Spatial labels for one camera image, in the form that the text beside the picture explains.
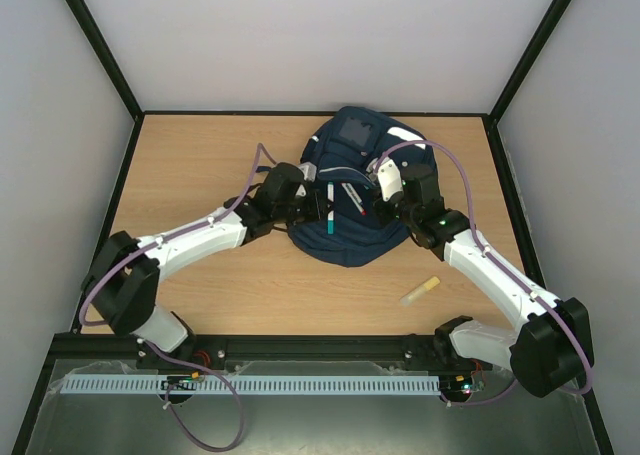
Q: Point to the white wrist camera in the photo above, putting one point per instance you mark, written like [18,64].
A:
[309,174]
[388,178]

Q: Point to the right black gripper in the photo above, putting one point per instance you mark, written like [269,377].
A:
[388,211]

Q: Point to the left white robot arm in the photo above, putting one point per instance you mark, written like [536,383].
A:
[123,279]

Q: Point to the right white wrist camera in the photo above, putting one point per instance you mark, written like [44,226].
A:
[388,178]

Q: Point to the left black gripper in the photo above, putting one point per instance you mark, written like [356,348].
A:
[320,200]

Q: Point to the red cap marker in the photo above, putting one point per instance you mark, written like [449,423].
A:
[354,197]

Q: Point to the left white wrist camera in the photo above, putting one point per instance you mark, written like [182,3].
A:
[309,174]

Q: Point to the light blue slotted cable duct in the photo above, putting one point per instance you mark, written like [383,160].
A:
[113,384]

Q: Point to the yellow highlighter pen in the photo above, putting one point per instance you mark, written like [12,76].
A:
[419,291]

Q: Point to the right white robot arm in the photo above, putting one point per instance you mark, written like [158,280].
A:
[549,341]

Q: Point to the black aluminium frame rail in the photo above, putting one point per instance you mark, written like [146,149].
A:
[223,352]

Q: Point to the navy blue backpack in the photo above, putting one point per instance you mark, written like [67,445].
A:
[345,149]

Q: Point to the green cap marker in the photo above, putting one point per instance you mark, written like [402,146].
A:
[331,212]

